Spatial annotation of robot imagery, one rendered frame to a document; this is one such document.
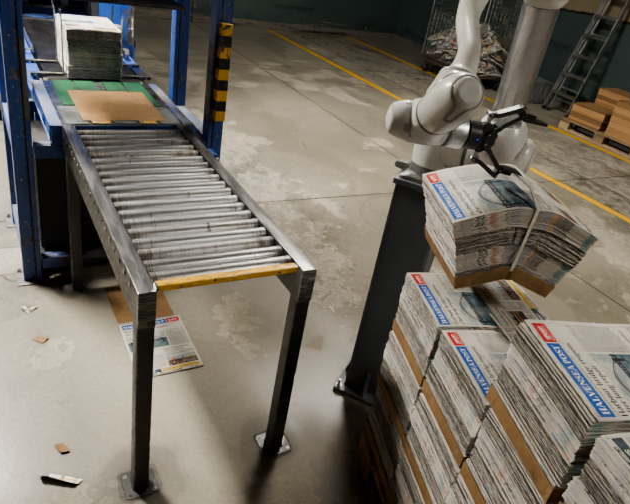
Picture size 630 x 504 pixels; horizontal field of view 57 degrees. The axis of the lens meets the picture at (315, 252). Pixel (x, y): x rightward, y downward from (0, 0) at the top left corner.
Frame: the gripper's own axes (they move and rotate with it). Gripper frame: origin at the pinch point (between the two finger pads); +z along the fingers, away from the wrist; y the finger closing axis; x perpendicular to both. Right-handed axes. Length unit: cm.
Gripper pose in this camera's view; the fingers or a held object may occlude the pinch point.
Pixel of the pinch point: (530, 147)
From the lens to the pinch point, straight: 168.7
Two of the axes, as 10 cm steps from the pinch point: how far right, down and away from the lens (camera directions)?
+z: 9.6, 1.4, 2.5
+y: -2.5, 8.4, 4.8
